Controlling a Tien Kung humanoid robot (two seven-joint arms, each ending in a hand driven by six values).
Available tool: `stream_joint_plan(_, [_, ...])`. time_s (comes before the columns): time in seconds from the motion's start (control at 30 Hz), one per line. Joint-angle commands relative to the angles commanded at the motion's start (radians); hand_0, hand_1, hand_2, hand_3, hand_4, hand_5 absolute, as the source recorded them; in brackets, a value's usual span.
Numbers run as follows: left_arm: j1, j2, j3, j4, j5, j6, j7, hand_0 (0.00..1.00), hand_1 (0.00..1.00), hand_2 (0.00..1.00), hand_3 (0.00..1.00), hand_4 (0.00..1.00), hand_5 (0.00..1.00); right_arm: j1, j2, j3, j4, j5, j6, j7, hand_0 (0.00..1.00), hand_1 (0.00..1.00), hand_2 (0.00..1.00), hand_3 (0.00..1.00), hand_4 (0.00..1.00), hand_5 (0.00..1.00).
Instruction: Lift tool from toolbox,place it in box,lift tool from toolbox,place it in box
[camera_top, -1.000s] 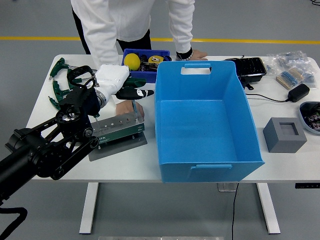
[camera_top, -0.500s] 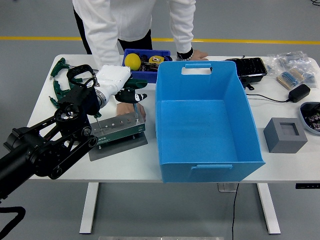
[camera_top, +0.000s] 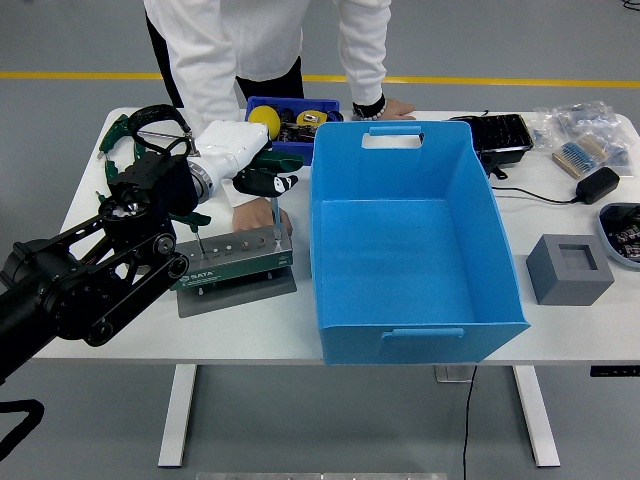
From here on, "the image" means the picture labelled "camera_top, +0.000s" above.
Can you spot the small blue parts bin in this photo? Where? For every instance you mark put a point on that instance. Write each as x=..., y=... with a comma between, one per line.
x=290, y=100

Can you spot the grey hollow cube block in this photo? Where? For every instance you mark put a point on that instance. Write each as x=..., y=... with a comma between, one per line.
x=565, y=285

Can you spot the person's left hand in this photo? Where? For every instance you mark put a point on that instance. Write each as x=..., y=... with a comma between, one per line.
x=400, y=110

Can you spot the person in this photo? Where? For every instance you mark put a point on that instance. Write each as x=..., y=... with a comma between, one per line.
x=260, y=35

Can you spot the black electronic parts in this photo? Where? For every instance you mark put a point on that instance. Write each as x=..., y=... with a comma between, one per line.
x=627, y=240

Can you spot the person's left forearm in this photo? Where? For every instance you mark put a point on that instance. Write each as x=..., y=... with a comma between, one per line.
x=367, y=65

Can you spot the black wristband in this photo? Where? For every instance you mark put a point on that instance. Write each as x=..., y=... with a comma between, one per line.
x=367, y=107

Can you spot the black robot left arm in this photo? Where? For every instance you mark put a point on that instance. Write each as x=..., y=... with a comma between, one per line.
x=75, y=280

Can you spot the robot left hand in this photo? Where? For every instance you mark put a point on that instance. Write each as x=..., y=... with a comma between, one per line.
x=230, y=145

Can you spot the tan resistor strip bundle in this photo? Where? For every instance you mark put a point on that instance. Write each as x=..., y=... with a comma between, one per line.
x=580, y=155

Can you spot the metal table bracket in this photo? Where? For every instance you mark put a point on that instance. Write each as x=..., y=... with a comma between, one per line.
x=447, y=375

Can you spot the black plastic case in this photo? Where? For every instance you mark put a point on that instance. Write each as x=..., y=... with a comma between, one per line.
x=500, y=137

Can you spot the black table control panel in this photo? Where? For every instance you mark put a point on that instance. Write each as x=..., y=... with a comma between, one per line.
x=615, y=371

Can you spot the person's right forearm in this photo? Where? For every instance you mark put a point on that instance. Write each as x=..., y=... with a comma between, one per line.
x=205, y=90

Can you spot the brown black component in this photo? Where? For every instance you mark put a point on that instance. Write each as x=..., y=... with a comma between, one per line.
x=297, y=133

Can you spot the blue rimmed tray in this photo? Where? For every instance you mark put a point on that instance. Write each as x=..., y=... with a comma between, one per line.
x=607, y=240

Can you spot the yellow lemon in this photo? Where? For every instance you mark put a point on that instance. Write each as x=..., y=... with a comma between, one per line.
x=262, y=116

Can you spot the black power adapter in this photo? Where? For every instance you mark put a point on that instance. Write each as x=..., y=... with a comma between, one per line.
x=597, y=185

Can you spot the large blue plastic box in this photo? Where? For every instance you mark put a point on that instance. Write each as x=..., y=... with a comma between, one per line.
x=395, y=250

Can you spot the black round part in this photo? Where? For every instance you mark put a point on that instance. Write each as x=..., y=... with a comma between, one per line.
x=335, y=116

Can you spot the clear bag of resistors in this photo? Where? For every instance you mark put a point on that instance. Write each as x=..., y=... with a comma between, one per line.
x=617, y=145
x=575, y=117

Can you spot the person's right hand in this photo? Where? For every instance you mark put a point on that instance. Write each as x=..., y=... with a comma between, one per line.
x=255, y=215

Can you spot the green silver hex key stand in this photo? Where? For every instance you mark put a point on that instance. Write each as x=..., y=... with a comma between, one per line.
x=235, y=270

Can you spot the white table leg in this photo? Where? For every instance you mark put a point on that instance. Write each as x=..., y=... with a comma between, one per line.
x=177, y=415
x=537, y=415

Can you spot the yellow tape measure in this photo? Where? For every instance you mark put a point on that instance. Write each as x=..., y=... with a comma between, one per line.
x=310, y=118

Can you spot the black cylindrical part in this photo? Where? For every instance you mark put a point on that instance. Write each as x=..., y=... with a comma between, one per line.
x=286, y=116

